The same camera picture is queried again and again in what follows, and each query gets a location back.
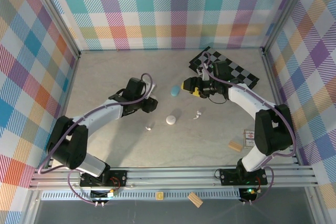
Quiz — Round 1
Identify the black grey checkerboard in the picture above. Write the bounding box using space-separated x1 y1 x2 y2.
188 46 260 90

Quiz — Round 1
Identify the wooden block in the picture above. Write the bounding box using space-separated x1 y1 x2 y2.
187 191 204 207
227 140 243 153

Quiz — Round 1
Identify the playing card box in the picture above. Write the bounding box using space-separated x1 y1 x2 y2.
243 129 257 149

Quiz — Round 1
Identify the right controller board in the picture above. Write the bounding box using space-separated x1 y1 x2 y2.
239 187 259 203

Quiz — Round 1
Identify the controller board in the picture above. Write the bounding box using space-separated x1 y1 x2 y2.
239 187 259 203
90 188 119 201

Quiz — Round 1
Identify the left controller board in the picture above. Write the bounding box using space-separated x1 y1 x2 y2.
90 188 119 201

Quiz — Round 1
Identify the thin black cable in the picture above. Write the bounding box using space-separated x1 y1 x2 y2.
206 93 228 105

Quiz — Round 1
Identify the aluminium side rail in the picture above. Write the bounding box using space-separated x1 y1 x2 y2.
34 55 81 172
261 49 301 166

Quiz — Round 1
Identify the aluminium frame post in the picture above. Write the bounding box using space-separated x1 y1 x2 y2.
25 0 81 58
261 0 316 54

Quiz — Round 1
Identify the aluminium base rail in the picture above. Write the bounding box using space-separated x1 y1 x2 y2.
28 165 319 190

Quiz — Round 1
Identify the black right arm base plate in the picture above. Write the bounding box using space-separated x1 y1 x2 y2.
219 167 268 186

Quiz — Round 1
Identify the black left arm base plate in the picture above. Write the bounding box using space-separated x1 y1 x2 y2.
79 170 128 188

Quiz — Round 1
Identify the white slotted cable duct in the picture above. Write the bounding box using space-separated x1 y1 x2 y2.
41 188 241 200

